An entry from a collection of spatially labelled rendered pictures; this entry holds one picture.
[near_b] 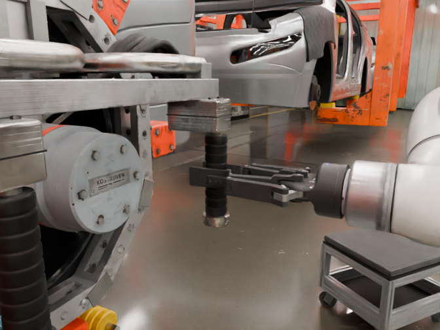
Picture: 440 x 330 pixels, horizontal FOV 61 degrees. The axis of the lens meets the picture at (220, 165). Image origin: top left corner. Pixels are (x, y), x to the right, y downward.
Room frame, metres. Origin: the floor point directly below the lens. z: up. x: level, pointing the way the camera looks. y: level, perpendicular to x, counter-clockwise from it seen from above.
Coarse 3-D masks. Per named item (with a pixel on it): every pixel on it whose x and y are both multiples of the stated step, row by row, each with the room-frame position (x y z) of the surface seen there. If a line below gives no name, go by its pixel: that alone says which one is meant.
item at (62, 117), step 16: (48, 32) 0.66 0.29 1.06; (80, 112) 0.79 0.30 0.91; (96, 112) 0.77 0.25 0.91; (96, 128) 0.78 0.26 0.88; (112, 128) 0.78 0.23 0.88; (48, 240) 0.71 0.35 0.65; (64, 240) 0.70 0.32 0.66; (80, 240) 0.69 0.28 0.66; (48, 256) 0.67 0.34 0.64; (64, 256) 0.66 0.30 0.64; (48, 272) 0.63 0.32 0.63; (64, 272) 0.64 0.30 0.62
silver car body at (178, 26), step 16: (144, 0) 1.16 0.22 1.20; (160, 0) 1.23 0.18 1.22; (176, 0) 1.31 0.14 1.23; (192, 0) 1.43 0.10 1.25; (128, 16) 1.10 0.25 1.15; (144, 16) 1.16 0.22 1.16; (160, 16) 1.23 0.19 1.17; (176, 16) 1.31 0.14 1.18; (192, 16) 1.43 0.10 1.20; (128, 32) 1.09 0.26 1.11; (144, 32) 1.16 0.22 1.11; (160, 32) 1.23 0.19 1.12; (176, 32) 1.31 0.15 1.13; (192, 32) 1.42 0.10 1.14; (176, 48) 1.31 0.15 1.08; (192, 48) 1.42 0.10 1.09; (160, 112) 1.21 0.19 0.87; (176, 144) 1.29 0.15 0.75
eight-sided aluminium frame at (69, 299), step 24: (24, 0) 0.53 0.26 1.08; (48, 0) 0.56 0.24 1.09; (72, 0) 0.60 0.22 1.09; (72, 24) 0.66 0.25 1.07; (96, 24) 0.64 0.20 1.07; (96, 48) 0.65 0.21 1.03; (120, 120) 0.74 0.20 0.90; (144, 120) 0.74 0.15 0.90; (144, 144) 0.74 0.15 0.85; (144, 168) 0.73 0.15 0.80; (144, 192) 0.73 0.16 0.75; (96, 240) 0.67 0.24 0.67; (120, 240) 0.66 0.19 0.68; (96, 264) 0.66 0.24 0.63; (72, 288) 0.60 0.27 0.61; (96, 288) 0.60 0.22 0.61; (72, 312) 0.55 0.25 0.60
